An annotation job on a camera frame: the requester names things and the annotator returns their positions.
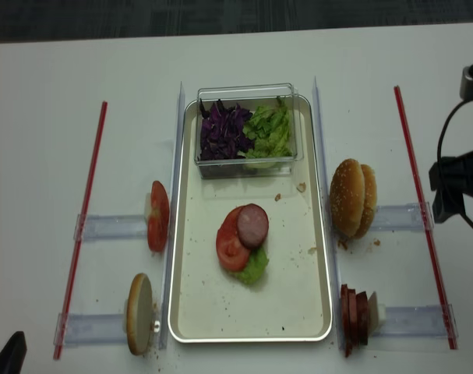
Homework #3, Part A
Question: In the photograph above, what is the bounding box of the stack of sausage slices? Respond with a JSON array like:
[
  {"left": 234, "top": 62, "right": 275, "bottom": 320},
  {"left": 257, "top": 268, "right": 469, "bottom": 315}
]
[{"left": 341, "top": 284, "right": 369, "bottom": 358}]

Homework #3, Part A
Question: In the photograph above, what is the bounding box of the black cable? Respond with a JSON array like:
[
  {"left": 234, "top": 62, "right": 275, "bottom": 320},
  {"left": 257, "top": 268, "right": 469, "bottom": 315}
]
[{"left": 436, "top": 99, "right": 473, "bottom": 238}]

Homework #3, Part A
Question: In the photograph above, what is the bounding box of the right red strip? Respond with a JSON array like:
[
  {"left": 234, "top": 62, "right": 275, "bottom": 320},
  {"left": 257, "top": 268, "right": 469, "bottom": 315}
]
[{"left": 394, "top": 86, "right": 458, "bottom": 350}]

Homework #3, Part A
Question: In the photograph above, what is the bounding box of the upper right clear holder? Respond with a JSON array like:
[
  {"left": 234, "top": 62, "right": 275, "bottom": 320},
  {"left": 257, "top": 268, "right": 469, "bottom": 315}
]
[{"left": 370, "top": 202, "right": 434, "bottom": 231}]

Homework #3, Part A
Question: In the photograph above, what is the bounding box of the round sausage slice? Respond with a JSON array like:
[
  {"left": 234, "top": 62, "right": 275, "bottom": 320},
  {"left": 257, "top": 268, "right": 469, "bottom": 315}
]
[{"left": 237, "top": 203, "right": 269, "bottom": 249}]

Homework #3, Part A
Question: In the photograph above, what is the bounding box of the upright bun half left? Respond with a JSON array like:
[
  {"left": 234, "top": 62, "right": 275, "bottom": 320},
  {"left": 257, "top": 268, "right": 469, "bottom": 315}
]
[{"left": 126, "top": 273, "right": 153, "bottom": 355}]

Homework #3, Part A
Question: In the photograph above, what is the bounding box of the left red strip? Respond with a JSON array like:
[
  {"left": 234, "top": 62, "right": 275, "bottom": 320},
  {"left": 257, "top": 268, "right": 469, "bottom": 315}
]
[{"left": 53, "top": 101, "right": 108, "bottom": 361}]

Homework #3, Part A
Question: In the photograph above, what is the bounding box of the upper left clear holder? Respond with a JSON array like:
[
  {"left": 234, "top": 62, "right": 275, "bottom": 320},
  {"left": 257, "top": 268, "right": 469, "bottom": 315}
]
[{"left": 73, "top": 214, "right": 147, "bottom": 242}]

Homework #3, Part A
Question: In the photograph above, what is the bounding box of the white foam stopper right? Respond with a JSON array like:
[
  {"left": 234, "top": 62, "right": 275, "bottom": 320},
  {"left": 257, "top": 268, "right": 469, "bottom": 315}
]
[{"left": 368, "top": 291, "right": 387, "bottom": 337}]

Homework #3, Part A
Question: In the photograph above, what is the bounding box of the green lettuce in box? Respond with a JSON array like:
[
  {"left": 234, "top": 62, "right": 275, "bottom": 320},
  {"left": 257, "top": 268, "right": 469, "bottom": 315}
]
[{"left": 243, "top": 97, "right": 292, "bottom": 158}]

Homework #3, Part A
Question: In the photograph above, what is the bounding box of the red strip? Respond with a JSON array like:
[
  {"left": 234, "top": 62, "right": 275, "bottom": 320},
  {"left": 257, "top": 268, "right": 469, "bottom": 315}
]
[
  {"left": 53, "top": 101, "right": 108, "bottom": 361},
  {"left": 394, "top": 86, "right": 458, "bottom": 350}
]

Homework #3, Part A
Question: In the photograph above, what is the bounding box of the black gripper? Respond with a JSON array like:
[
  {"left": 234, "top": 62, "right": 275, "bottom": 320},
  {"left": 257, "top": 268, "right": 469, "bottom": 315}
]
[{"left": 429, "top": 151, "right": 473, "bottom": 224}]

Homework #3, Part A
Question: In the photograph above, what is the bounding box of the rear sesame bun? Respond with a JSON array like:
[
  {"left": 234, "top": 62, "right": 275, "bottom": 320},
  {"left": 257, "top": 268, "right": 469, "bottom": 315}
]
[{"left": 354, "top": 164, "right": 377, "bottom": 238}]

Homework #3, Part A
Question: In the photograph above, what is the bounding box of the upright tomato slice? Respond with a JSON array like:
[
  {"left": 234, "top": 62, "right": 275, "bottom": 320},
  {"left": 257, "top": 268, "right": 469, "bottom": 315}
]
[{"left": 147, "top": 181, "right": 170, "bottom": 252}]

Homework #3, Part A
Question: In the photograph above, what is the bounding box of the left long clear divider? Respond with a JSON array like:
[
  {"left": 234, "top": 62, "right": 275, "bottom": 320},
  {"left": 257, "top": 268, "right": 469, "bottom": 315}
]
[{"left": 155, "top": 83, "right": 185, "bottom": 350}]

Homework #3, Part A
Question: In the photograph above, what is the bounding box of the lower left clear holder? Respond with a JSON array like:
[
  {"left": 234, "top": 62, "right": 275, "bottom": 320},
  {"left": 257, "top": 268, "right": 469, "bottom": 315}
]
[{"left": 54, "top": 313, "right": 127, "bottom": 347}]

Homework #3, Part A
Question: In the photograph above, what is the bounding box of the cream metal tray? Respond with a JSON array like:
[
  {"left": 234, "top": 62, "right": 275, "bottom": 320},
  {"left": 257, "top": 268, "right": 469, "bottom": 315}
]
[{"left": 168, "top": 97, "right": 332, "bottom": 343}]

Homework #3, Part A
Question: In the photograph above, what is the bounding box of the tomato slice on tray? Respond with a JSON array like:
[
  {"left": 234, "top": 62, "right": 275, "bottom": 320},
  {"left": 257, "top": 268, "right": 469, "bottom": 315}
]
[{"left": 216, "top": 206, "right": 251, "bottom": 272}]

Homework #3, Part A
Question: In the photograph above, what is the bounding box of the lower right clear holder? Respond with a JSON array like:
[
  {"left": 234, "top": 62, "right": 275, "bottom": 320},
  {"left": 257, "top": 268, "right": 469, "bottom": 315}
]
[{"left": 372, "top": 304, "right": 459, "bottom": 339}]

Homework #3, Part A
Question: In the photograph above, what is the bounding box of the clear plastic salad box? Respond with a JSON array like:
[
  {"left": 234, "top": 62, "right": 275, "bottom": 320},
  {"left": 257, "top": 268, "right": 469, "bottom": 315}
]
[{"left": 194, "top": 83, "right": 303, "bottom": 179}]

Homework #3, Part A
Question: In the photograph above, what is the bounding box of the sesame bun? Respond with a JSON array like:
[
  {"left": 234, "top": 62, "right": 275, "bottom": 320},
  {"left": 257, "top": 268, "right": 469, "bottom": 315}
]
[
  {"left": 354, "top": 164, "right": 377, "bottom": 238},
  {"left": 330, "top": 158, "right": 365, "bottom": 237}
]

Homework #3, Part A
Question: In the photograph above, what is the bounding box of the front sesame bun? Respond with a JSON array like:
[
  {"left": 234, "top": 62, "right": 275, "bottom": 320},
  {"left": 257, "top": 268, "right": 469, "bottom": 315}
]
[{"left": 330, "top": 158, "right": 365, "bottom": 237}]

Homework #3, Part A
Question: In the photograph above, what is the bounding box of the shredded purple cabbage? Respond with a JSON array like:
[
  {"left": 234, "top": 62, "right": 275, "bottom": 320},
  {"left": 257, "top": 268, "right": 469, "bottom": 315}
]
[{"left": 199, "top": 100, "right": 253, "bottom": 161}]

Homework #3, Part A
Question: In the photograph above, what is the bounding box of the clear holder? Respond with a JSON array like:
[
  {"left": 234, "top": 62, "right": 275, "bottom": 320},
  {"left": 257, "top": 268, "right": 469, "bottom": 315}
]
[
  {"left": 73, "top": 214, "right": 147, "bottom": 242},
  {"left": 370, "top": 202, "right": 434, "bottom": 231},
  {"left": 54, "top": 313, "right": 127, "bottom": 347},
  {"left": 372, "top": 304, "right": 459, "bottom": 339}
]

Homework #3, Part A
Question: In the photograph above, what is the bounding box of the black left arm gripper tip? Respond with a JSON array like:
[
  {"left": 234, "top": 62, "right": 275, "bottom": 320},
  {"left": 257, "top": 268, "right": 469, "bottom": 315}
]
[{"left": 0, "top": 331, "right": 27, "bottom": 374}]

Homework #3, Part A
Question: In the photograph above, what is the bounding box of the lettuce leaf on tray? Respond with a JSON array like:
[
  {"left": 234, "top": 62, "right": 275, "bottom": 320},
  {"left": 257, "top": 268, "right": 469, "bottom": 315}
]
[{"left": 228, "top": 247, "right": 269, "bottom": 286}]

